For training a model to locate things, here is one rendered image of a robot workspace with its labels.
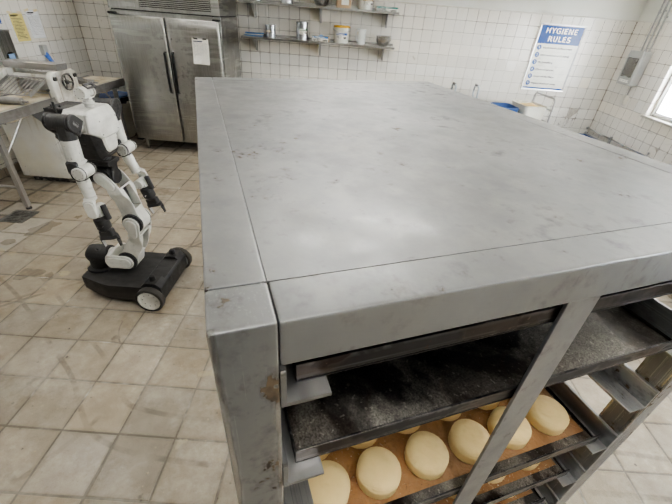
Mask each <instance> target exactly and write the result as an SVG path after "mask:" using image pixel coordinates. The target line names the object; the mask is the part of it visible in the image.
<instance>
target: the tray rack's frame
mask: <svg viewBox="0 0 672 504"><path fill-rule="evenodd" d="M212 79H213V80H195V96H196V119H197V141H198V164H199V186H200V209H201V231H202V254H203V276H204V293H205V295H204V299H205V321H206V338H207V343H208V348H209V353H210V358H211V364H212V369H213V374H214V379H215V384H216V389H217V395H218V400H219V405H220V410H221V415H222V420H223V426H224V431H225V436H226V441H227V446H228V451H229V457H230V462H231V467H232V472H233V477H234V482H235V488H236V493H237V498H238V503H239V504H284V489H283V459H282V429H281V399H280V369H279V362H280V363H281V365H286V364H291V363H295V362H300V361H305V360H309V359H314V358H318V357H323V356H327V355H332V354H337V353H341V352H346V351H350V350H355V349H360V348H364V347H369V346H373V345H378V344H382V343H387V342H392V341H396V340H401V339H405V338H410V337H414V336H419V335H424V334H428V333H433V332H437V331H442V330H447V329H451V328H456V327H460V326H465V325H469V324H474V323H479V322H483V321H488V320H492V319H497V318H501V317H506V316H511V315H515V314H520V313H524V312H529V311H533V310H538V309H543V308H547V307H552V306H556V305H561V304H563V306H562V308H561V310H560V312H559V313H558V315H557V317H556V319H555V321H554V322H553V324H552V326H551V328H550V330H549V331H548V333H547V335H546V337H545V338H544V340H543V342H542V344H541V346H540V347H539V349H538V351H537V353H536V355H535V356H534V358H533V360H532V362H531V364H530V365H529V367H528V369H527V371H526V372H525V374H524V376H523V378H522V380H521V381H520V383H519V385H518V387H517V389H516V390H515V392H514V394H513V396H512V398H511V399H510V401H509V403H508V405H507V406H506V408H505V410H504V412H503V414H502V415H501V417H500V419H499V421H498V423H497V424H496V426H495V428H494V430H493V431H492V433H491V435H490V437H489V439H488V440H487V442H486V444H485V446H484V448H483V449H482V451H481V453H480V455H479V457H478V458H477V460H476V462H475V464H474V465H473V467H472V469H471V471H470V473H469V474H468V476H467V478H466V480H465V482H464V483H463V485H462V487H461V489H460V491H459V492H458V494H457V496H456V498H455V499H454V501H453V503H452V504H471V503H472V501H473V500H474V498H475V496H476V495H477V493H478V492H479V490H480V488H481V487H482V485H483V484H484V482H485V480H486V479H487V477H488V476H489V474H490V472H491V471H492V469H493V468H494V466H495V465H496V463H497V461H498V460H499V458H500V457H501V455H502V453H503V452H504V450H505V449H506V447H507V445H508V444H509V442H510V441H511V439H512V437H513V436H514V434H515V433H516V431H517V429H518V428H519V426H520V425H521V423H522V421H523V420H524V418H525V417H526V415H527V413H528V412H529V410H530V409H531V407H532V405H533V404H534V402H535V401H536V399H537V397H538V396H539V394H540V393H541V391H542V389H543V388H544V386H545V385H546V383H547V381H548V380H549V378H550V377H551V375H552V373H553V372H554V370H555V369H556V367H557V365H558V364H559V362H560V361H561V359H562V357H563V356H564V354H565V353H566V351H567V349H568V348H569V346H570V345H571V343H572V341H573V340H574V338H575V337H576V335H577V333H578V332H579V330H580V329H581V327H582V325H583V324H584V322H585V321H586V319H587V317H588V316H589V314H590V313H591V311H592V309H593V308H594V306H595V305H596V303H597V301H598V300H599V298H600V297H601V296H602V295H607V294H611V293H616V292H620V291H625V290H630V289H634V288H639V287H643V286H648V285H653V284H657V283H662V282H666V281H671V280H672V165H669V164H666V163H663V162H660V161H657V160H654V159H651V158H649V157H646V156H643V155H640V154H637V153H634V152H631V151H628V150H625V149H622V148H619V147H617V146H614V145H611V144H608V143H605V142H602V141H599V140H596V139H593V138H590V137H587V136H585V135H582V134H579V133H576V132H573V131H570V130H567V129H564V128H561V127H558V126H555V125H553V124H550V123H547V122H544V121H541V120H538V119H535V118H532V117H529V116H526V115H523V114H521V113H518V112H515V111H512V110H509V109H506V108H503V107H500V106H497V105H494V104H491V103H489V102H486V101H483V100H480V99H477V98H474V97H471V96H468V95H465V94H462V93H459V92H457V91H454V90H451V89H448V88H445V87H442V86H439V85H436V84H422V83H419V82H416V81H376V80H326V79H277V78H227V77H213V78H212ZM267 284H269V285H267ZM635 371H636V372H637V373H638V374H639V375H640V376H642V377H643V378H644V379H645V380H646V381H648V382H649V383H650V384H651V385H652V386H654V387H655V388H656V389H657V390H658V391H660V393H659V394H658V395H657V396H656V397H655V398H654V399H653V400H652V401H651V402H650V403H649V405H648V406H647V407H646V408H644V409H641V410H638V411H635V412H633V413H630V414H628V413H627V412H626V411H625V410H624V409H622V408H621V407H620V406H619V405H618V404H617V403H616V402H615V401H614V400H613V399H611V400H610V402H609V403H608V404H607V405H606V406H605V408H604V409H603V410H602V411H601V413H600V414H599V416H600V417H601V418H602V419H603V420H604V421H605V422H606V423H607V424H608V425H609V426H610V427H611V428H612V429H613V430H614V431H615V432H616V433H617V434H618V435H619V437H618V438H617V439H616V440H615V441H614V442H613V443H612V444H611V445H610V447H609V448H608V449H605V450H603V451H600V452H598V453H595V454H593V455H591V454H590V452H589V451H588V450H587V449H586V448H585V447H584V446H582V447H579V448H577V449H574V450H571V451H570V452H571V453H572V455H573V456H574V457H575V458H576V459H577V460H578V462H579V463H580V464H581V465H582V466H583V468H584V469H585V470H586V472H585V474H584V475H583V476H582V477H581V478H580V479H579V480H578V481H577V482H575V483H572V484H570V485H568V486H565V487H563V488H562V487H561V485H560V484H559V483H558V481H557V480H556V479H554V480H552V481H550V482H547V483H548V485H549V486H550V487H551V489H552V490H553V491H554V493H555V494H556V496H557V497H558V498H559V500H560V501H559V502H558V503H557V504H565V503H566V502H567V501H568V500H569V499H570V497H571V496H572V495H573V494H574V493H575V492H576V491H577V490H578V489H579V488H580V487H581V486H582V485H583V484H584V483H585V482H586V481H587V480H588V479H589V478H590V477H591V475H592V474H593V473H594V472H595V471H596V470H597V469H598V468H599V467H600V466H601V465H602V464H603V463H604V462H605V461H606V460H607V459H608V458H609V457H610V456H611V455H612V454H613V452H614V451H615V450H616V449H617V448H618V447H619V446H620V445H621V444H622V443H623V442H624V441H625V440H626V439H627V438H628V437H629V436H630V435H631V434H632V433H633V432H634V430H635V429H636V428H637V427H638V426H639V425H640V424H641V423H642V422H643V421H644V420H645V419H646V418H647V417H648V416H649V415H650V414H651V413H652V412H653V411H654V410H655V408H656V407H657V406H658V405H659V404H660V403H661V402H662V401H663V400H664V399H665V398H666V397H667V396H668V395H669V394H670V393H671V392H672V359H671V358H670V357H668V356H667V355H666V354H664V353H663V352H661V353H657V354H654V355H651V356H647V357H646V358H645V359H644V360H643V361H642V362H641V364H640V365H639V366H638V367H637V369H636V370H635Z"/></svg>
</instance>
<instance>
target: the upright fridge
mask: <svg viewBox="0 0 672 504"><path fill-rule="evenodd" d="M107 4H108V7H109V8H111V9H110V11H107V13H109V19H110V23H111V27H112V31H113V35H114V39H115V44H116V48H117V52H118V56H119V60H120V65H121V69H122V73H123V77H124V81H125V85H126V90H127V94H128V98H129V102H130V106H131V111H132V115H133V119H134V123H135V127H136V131H137V136H138V139H140V140H144V139H146V143H147V145H148V146H147V147H148V148H151V146H150V140H162V141H174V142H187V143H198V141H197V119H196V96H195V77H212V78H213V77H227V78H241V64H240V51H239V37H238V24H237V17H236V16H237V12H236V0H107ZM192 38H199V39H202V38H205V39H208V46H209V59H210V65H202V64H194V58H193V47H192Z"/></svg>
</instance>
